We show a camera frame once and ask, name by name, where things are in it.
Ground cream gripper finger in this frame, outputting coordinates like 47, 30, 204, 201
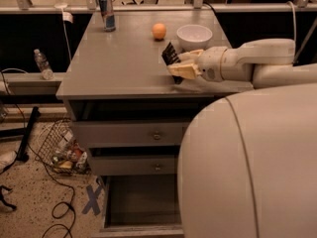
178, 50, 204, 62
167, 63, 202, 79

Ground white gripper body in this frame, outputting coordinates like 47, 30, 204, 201
196, 47, 228, 82

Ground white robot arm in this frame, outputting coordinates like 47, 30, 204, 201
167, 39, 317, 238

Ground grey drawer cabinet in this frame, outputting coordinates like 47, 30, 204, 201
55, 9, 256, 238

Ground grey top drawer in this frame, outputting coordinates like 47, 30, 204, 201
70, 120, 189, 148

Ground grey open bottom drawer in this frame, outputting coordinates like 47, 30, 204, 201
91, 175, 184, 238

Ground white ceramic bowl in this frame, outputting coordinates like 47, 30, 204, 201
176, 25, 213, 51

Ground orange fruit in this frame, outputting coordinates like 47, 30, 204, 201
152, 23, 166, 40

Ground red bull can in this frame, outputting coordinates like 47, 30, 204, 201
98, 0, 116, 32

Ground clear plastic water bottle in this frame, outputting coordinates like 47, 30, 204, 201
34, 49, 53, 80

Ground blue tape cross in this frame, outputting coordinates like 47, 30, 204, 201
82, 185, 102, 215

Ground black stand leg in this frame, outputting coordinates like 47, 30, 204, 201
16, 106, 41, 162

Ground white cable on right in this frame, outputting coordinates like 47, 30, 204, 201
286, 1, 298, 42

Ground white cable with tag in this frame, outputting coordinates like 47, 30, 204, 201
49, 0, 75, 63

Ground wire basket with snacks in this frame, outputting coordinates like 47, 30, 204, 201
37, 119, 90, 175

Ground black floor cable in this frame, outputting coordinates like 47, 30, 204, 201
0, 70, 77, 238

